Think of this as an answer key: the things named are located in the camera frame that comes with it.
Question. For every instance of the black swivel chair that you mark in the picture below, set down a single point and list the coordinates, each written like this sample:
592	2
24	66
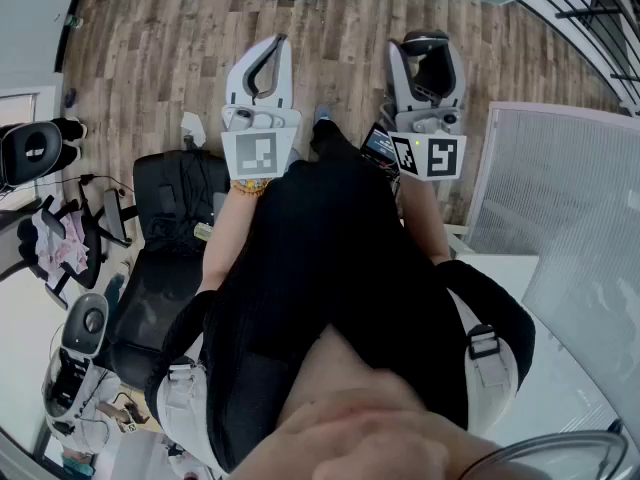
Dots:
95	248

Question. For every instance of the black padded headset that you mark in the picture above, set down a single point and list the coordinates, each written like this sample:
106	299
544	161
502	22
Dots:
30	150

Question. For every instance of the green bottle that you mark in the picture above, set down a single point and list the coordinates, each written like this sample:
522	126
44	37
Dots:
75	22

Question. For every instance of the pink and white clothes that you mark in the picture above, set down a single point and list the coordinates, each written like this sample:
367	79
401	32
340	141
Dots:
60	248

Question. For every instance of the person's right forearm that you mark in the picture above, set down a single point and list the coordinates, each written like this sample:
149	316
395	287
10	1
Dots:
425	218

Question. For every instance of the clear-rimmed glasses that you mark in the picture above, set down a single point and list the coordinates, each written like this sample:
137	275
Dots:
550	443

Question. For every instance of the small black screen device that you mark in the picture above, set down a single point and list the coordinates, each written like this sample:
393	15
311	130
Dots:
379	145

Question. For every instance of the black mesh office chair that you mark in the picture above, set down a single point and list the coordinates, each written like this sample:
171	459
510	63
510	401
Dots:
160	288

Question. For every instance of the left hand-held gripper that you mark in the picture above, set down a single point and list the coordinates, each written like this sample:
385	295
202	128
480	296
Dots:
255	155

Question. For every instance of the dark blue floor object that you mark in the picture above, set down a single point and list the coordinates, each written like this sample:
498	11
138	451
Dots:
70	97

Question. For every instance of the person's face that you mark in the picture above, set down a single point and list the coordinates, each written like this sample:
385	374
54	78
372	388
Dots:
360	428

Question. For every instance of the person's left forearm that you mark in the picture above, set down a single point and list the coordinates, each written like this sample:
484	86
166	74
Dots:
225	238

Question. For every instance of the person's black clothing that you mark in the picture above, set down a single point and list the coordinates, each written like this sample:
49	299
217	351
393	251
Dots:
325	243

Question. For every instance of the black metal railing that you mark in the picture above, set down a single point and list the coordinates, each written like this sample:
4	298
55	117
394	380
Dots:
600	23

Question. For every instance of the person's grey shoe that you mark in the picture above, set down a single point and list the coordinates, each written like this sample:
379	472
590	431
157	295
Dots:
323	114

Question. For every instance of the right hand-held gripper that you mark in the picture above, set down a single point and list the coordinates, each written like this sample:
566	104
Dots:
440	158

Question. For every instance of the white paper sheet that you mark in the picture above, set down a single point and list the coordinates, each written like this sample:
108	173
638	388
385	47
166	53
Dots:
194	128

